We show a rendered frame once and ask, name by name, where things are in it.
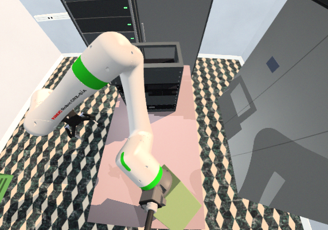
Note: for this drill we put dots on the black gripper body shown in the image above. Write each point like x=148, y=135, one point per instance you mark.
x=73, y=120

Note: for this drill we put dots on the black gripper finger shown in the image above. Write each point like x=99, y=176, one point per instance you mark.
x=89, y=117
x=73, y=131

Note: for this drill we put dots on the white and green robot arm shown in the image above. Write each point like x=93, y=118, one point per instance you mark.
x=107, y=57

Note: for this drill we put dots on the dark grey server rack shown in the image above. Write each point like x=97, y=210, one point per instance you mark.
x=162, y=76

